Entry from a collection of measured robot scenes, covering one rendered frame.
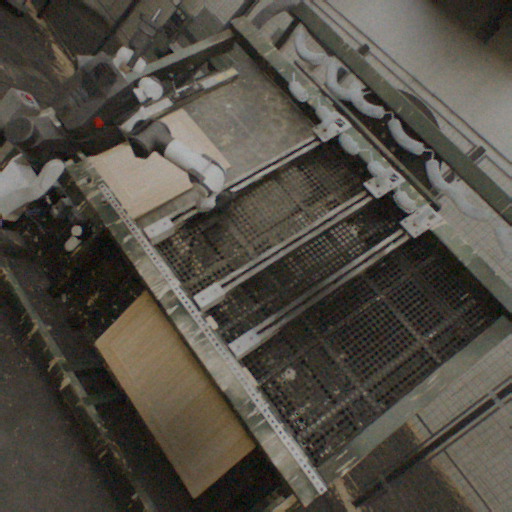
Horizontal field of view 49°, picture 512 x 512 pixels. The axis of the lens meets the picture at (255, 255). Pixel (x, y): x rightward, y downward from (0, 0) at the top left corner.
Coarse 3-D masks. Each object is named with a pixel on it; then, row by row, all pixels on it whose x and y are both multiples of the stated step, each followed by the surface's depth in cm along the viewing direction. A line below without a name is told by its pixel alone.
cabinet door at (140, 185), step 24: (168, 120) 287; (192, 120) 289; (192, 144) 282; (96, 168) 269; (120, 168) 271; (144, 168) 272; (168, 168) 274; (120, 192) 264; (144, 192) 266; (168, 192) 267
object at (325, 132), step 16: (336, 112) 272; (320, 128) 282; (336, 128) 283; (304, 144) 281; (320, 144) 284; (272, 160) 275; (288, 160) 276; (240, 176) 269; (256, 176) 269; (272, 176) 277; (240, 192) 269; (192, 208) 259; (160, 224) 252; (176, 224) 253; (160, 240) 255
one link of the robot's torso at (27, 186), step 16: (16, 160) 225; (0, 176) 222; (16, 176) 222; (32, 176) 228; (48, 176) 221; (0, 192) 220; (16, 192) 222; (32, 192) 224; (0, 208) 223; (16, 208) 229
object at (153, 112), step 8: (224, 72) 303; (208, 80) 299; (216, 80) 300; (224, 80) 301; (232, 80) 305; (208, 88) 298; (216, 88) 302; (192, 96) 295; (160, 104) 289; (168, 104) 289; (176, 104) 292; (152, 112) 286; (160, 112) 288
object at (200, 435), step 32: (128, 320) 274; (160, 320) 267; (128, 352) 273; (160, 352) 266; (128, 384) 272; (160, 384) 265; (192, 384) 257; (160, 416) 263; (192, 416) 256; (224, 416) 249; (192, 448) 255; (224, 448) 249; (192, 480) 254
